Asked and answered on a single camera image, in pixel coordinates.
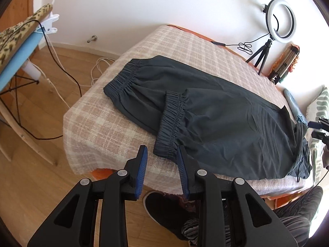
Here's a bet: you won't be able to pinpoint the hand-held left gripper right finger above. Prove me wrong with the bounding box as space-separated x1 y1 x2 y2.
176 145 299 247

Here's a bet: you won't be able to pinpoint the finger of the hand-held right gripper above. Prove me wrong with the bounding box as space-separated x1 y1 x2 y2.
312 131 329 144
308 118 329 129

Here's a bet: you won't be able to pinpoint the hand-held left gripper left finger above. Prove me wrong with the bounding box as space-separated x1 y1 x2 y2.
27 145 149 247

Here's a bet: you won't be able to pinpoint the dark grey pants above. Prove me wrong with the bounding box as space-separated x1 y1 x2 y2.
103 55 313 183

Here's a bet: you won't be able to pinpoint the green patterned pillow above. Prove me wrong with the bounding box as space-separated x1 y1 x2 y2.
306 86 329 186

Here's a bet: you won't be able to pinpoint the person's black shoe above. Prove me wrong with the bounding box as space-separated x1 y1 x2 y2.
142 191 203 247

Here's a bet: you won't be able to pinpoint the black tripod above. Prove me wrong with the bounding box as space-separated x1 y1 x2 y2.
246 39 273 76

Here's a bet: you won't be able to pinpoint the person's striped trouser leg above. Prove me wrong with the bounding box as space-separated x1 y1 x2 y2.
181 185 324 247

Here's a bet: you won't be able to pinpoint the white clamp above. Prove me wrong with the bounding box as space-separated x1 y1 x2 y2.
36 12 61 34

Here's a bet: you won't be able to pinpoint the leopard print cloth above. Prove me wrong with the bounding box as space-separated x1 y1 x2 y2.
0 3 53 67

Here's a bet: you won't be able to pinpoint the wooden door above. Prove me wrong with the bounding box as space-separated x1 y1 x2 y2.
0 0 35 22

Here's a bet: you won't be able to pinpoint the white ring light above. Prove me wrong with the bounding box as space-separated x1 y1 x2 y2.
262 0 297 40

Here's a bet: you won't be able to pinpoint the white cable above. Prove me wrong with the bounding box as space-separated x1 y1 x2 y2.
38 58 115 108

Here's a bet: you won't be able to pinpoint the black ring light cable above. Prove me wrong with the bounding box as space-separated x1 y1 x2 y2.
167 14 279 55

